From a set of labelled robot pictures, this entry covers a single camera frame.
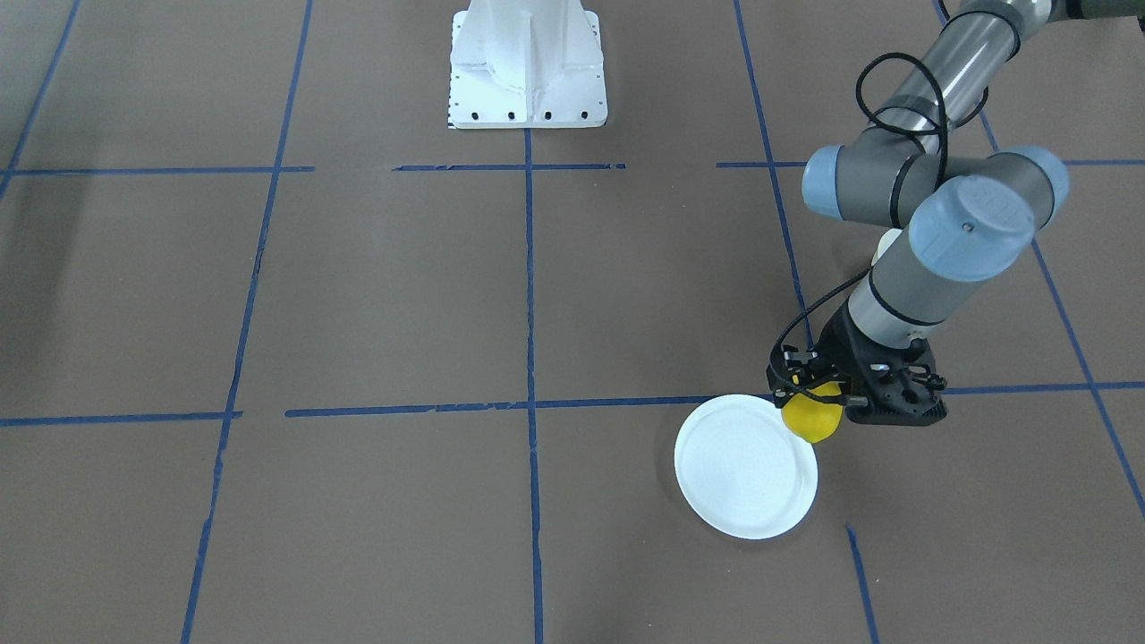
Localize yellow lemon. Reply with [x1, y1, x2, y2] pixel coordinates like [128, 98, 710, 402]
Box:
[781, 393, 844, 443]

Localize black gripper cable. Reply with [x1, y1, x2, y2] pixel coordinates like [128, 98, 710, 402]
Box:
[771, 52, 990, 377]

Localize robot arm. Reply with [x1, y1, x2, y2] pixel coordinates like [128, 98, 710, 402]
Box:
[768, 1, 1142, 424]

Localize white pedestal column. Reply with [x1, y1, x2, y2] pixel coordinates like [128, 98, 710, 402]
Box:
[447, 1, 609, 129]

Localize blue tape grid lines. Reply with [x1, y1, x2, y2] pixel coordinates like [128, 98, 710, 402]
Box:
[3, 1, 1142, 643]

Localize white bowl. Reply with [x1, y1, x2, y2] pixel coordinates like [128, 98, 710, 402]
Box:
[870, 228, 903, 267]

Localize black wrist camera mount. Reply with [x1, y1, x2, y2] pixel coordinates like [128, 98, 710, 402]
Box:
[845, 339, 947, 427]

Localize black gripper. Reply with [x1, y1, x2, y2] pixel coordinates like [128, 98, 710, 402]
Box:
[768, 298, 913, 409]

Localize white round plate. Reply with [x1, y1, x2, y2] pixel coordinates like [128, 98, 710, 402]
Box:
[672, 394, 818, 539]

